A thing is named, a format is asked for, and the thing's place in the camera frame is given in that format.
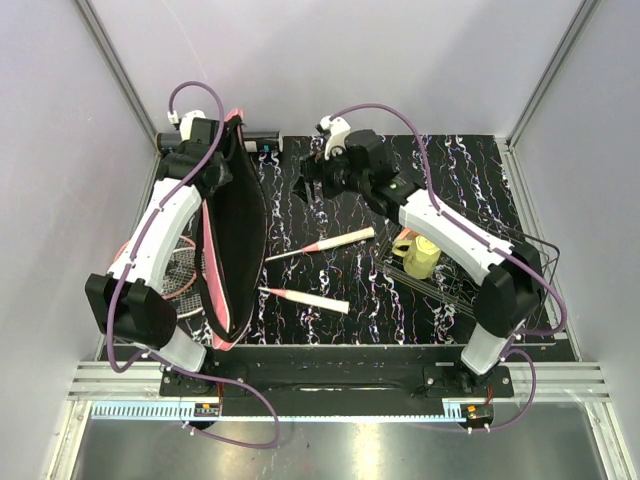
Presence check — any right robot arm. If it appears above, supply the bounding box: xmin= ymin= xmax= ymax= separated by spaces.
xmin=293 ymin=130 xmax=543 ymax=397

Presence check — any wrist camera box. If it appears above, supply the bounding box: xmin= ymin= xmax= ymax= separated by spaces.
xmin=316 ymin=116 xmax=351 ymax=160
xmin=167 ymin=110 xmax=206 ymax=141

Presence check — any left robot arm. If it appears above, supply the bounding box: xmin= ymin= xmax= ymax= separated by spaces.
xmin=85 ymin=110 xmax=230 ymax=396

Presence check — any pink racket white grip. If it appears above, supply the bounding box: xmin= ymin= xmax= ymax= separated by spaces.
xmin=113 ymin=226 xmax=376 ymax=281

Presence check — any pink racket bag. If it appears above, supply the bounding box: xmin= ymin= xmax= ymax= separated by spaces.
xmin=194 ymin=109 xmax=268 ymax=351

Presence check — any black shuttlecock tube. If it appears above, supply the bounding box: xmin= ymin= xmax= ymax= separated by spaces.
xmin=155 ymin=131 xmax=284 ymax=154

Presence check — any black wire rack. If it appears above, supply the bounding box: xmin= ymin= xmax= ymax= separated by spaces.
xmin=375 ymin=227 xmax=557 ymax=338

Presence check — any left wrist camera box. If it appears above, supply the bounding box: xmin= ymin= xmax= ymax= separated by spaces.
xmin=167 ymin=110 xmax=206 ymax=141

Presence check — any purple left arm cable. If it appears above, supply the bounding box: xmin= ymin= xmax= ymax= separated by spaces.
xmin=106 ymin=80 xmax=281 ymax=449

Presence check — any yellow-green mug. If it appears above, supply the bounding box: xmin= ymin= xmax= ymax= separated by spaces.
xmin=392 ymin=235 xmax=441 ymax=280

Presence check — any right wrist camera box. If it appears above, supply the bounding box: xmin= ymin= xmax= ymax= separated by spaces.
xmin=316 ymin=116 xmax=351 ymax=160

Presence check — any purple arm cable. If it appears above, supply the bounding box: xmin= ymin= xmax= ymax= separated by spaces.
xmin=319 ymin=102 xmax=568 ymax=434
xmin=106 ymin=80 xmax=281 ymax=449

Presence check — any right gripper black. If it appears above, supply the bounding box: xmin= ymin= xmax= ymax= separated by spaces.
xmin=289 ymin=141 xmax=369 ymax=206

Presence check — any pink mug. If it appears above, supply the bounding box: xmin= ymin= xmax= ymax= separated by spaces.
xmin=396 ymin=228 xmax=417 ymax=240

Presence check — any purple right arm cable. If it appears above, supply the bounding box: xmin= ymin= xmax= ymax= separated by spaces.
xmin=319 ymin=102 xmax=568 ymax=434

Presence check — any black base frame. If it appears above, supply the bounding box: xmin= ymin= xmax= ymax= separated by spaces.
xmin=158 ymin=342 xmax=514 ymax=401

